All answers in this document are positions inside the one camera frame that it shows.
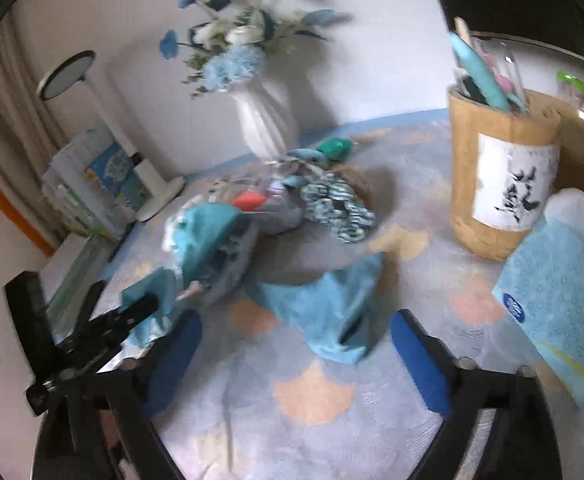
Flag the teal cloth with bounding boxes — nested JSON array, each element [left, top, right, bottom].
[[173, 204, 249, 288]]

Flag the blue white patterned scrunchie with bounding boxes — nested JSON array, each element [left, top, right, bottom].
[[299, 171, 377, 244]]

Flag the red orange soft item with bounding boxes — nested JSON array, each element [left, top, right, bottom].
[[231, 191, 267, 212]]

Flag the teal patterned fabric piece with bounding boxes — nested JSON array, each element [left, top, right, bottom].
[[245, 252, 384, 364]]

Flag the blue tissue pack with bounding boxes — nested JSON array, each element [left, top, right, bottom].
[[493, 188, 584, 411]]

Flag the blue floral table mat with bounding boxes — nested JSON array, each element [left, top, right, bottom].
[[91, 107, 584, 480]]

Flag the white desk lamp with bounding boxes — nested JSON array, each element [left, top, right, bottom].
[[37, 50, 185, 222]]

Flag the stack of children's books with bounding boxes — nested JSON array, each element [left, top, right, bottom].
[[42, 120, 150, 240]]

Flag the bamboo pen holder with label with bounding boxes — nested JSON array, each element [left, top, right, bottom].
[[448, 87, 562, 261]]

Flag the beige curtain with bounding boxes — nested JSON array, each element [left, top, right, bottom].
[[0, 12, 69, 247]]

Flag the green round hair accessory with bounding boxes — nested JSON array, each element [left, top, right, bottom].
[[316, 136, 355, 162]]

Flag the white ribbed ceramic vase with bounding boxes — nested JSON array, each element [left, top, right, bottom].
[[229, 76, 299, 162]]

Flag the brown cardboard box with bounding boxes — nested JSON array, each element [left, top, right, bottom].
[[525, 89, 584, 192]]

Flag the pens in holder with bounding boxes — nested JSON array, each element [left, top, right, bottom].
[[449, 16, 528, 113]]

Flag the blue and white flower bouquet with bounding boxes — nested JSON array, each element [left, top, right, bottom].
[[159, 0, 336, 99]]

